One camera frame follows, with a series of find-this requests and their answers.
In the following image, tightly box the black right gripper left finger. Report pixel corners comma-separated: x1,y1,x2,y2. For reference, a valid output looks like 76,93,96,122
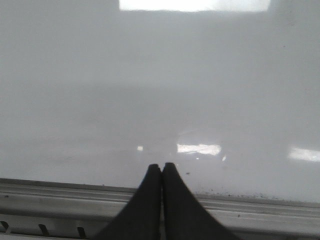
93,164,162,240

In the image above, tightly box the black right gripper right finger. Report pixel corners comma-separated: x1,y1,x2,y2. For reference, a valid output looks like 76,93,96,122
162,162,239,240

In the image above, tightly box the white whiteboard with metal frame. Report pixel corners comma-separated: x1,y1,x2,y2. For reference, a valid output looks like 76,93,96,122
0,0,320,238

